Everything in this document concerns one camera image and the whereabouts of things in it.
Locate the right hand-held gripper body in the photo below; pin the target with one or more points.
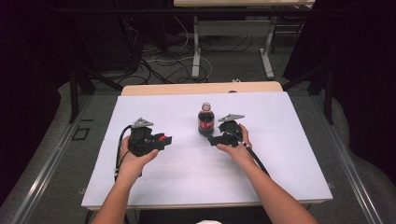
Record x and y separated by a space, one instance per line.
230 133

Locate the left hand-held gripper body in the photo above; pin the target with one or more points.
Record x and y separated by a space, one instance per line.
141 141

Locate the red bottle cap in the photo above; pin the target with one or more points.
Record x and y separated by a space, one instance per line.
161 137

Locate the cola bottle with red label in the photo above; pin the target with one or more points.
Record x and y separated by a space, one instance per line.
206 123

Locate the person's right hand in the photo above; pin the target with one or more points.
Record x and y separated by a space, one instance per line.
239 154

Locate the person's left hand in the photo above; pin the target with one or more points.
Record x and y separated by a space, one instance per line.
132 168

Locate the white table board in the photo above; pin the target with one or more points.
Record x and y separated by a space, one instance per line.
186 177

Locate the wooden table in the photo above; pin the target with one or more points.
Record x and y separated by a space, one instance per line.
186 88

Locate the person's dark clothing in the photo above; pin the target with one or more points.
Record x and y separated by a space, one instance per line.
174 216

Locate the black metal stand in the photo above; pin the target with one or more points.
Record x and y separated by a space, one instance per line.
74 99
328 96

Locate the white desk with metal legs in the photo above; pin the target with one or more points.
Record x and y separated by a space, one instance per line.
233 28

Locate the dark equipment cabinet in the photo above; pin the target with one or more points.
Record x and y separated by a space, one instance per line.
106 40

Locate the metal floor rail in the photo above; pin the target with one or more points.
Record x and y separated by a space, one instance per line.
46 174
348 161

